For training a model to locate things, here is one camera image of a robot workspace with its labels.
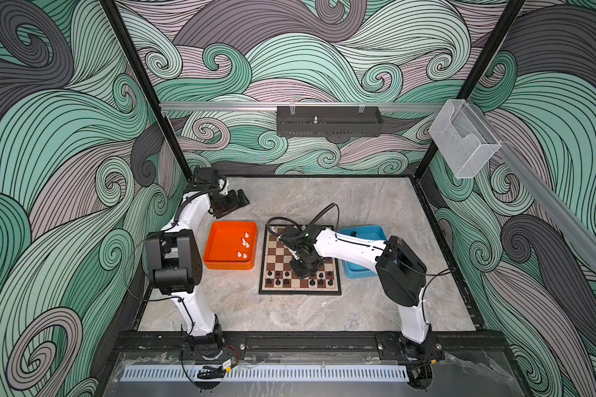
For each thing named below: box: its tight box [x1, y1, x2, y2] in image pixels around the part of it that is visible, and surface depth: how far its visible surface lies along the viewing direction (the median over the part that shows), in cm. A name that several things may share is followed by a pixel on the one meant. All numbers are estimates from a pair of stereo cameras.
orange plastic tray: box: [203, 220, 258, 271], surface depth 97 cm
